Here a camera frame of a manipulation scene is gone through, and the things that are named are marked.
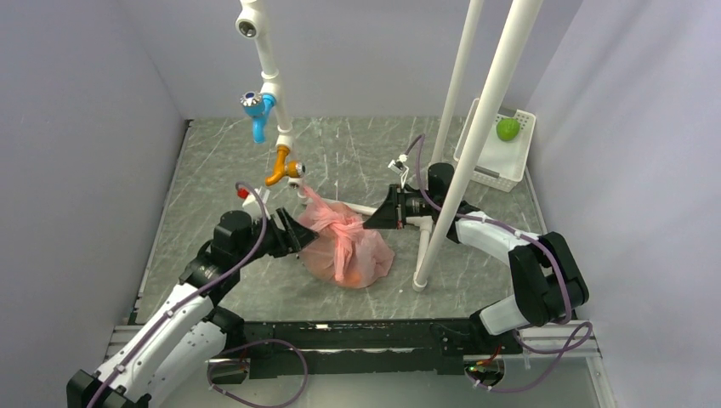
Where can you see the white plastic basket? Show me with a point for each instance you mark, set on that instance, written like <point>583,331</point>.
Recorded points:
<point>502,164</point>

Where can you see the orange fake fruit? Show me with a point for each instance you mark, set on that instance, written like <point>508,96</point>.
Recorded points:
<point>356,279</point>

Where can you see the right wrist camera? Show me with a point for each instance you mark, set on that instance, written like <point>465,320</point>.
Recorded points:
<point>399,166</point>

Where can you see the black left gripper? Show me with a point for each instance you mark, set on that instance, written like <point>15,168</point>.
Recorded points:
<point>298,235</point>

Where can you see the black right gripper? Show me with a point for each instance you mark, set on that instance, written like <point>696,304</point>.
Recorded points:
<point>389,215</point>

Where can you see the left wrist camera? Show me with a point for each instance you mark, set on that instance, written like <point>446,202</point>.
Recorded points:
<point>252,203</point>

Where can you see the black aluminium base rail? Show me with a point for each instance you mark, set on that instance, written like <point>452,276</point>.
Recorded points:
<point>443,346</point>

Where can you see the blue faucet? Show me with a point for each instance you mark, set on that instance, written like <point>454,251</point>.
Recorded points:
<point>258,107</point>

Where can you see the pink plastic bag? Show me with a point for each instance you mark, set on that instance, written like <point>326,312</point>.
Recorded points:
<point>343,243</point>

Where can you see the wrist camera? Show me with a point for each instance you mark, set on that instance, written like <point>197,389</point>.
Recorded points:
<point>252,203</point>
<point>399,166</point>

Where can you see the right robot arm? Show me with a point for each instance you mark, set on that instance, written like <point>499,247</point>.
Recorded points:
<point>547,283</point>

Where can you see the white PVC pipe frame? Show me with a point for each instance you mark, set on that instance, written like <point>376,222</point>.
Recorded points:
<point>252,23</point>

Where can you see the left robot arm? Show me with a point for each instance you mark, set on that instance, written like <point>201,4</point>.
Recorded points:
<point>190,327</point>

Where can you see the orange faucet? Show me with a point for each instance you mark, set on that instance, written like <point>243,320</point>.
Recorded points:
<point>284,168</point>

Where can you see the green fake lime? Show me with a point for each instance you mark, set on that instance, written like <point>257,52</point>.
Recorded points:
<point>507,129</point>

